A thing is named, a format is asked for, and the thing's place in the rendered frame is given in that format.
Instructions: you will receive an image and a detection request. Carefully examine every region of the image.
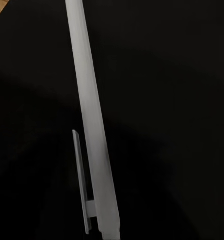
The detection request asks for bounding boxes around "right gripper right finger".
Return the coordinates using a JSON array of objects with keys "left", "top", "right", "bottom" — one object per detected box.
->
[{"left": 117, "top": 133, "right": 201, "bottom": 240}]

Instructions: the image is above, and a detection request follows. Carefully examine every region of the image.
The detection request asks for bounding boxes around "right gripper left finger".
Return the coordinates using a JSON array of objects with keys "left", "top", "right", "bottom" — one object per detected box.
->
[{"left": 0, "top": 133, "right": 62, "bottom": 240}]

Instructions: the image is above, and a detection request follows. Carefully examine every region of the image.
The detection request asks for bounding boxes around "pen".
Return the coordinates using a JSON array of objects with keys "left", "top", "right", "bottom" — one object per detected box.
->
[{"left": 65, "top": 0, "right": 121, "bottom": 240}]

